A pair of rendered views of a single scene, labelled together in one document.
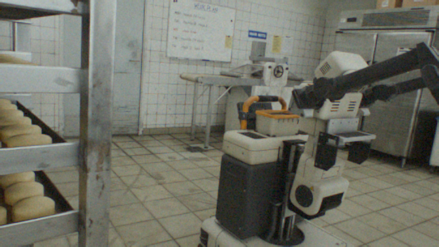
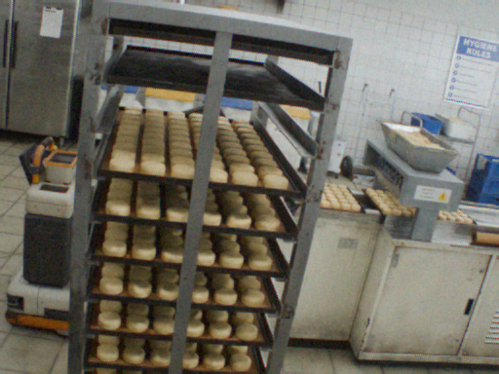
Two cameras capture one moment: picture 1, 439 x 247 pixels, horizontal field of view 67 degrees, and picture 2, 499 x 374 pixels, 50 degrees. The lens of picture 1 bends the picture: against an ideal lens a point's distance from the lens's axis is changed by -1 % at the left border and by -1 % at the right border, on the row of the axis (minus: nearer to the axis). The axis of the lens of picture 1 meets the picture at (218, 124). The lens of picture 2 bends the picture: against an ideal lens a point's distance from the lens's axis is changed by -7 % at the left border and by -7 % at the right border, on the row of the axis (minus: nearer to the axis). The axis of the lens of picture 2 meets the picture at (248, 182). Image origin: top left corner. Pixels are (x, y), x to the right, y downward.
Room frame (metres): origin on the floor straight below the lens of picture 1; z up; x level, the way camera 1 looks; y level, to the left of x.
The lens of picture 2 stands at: (-0.42, 1.63, 1.85)
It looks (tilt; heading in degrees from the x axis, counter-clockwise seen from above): 18 degrees down; 299
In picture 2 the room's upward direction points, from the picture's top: 10 degrees clockwise
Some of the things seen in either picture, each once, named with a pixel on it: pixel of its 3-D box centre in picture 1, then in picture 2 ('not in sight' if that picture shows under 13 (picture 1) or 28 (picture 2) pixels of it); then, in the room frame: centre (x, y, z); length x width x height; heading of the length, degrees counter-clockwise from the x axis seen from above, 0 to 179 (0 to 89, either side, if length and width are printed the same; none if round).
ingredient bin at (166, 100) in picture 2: not in sight; (167, 120); (3.58, -3.46, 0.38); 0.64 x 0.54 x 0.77; 125
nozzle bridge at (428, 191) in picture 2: not in sight; (404, 187); (0.29, -1.46, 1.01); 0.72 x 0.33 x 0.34; 128
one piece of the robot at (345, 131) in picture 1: (343, 142); not in sight; (1.47, -0.56, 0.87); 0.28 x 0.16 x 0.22; 127
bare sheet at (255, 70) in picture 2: not in sight; (203, 69); (0.36, 0.53, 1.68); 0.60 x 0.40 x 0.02; 131
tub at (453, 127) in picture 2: not in sight; (452, 126); (0.78, -5.25, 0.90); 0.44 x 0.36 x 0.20; 133
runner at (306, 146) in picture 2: not in sight; (277, 114); (0.22, 0.40, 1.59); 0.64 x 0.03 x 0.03; 131
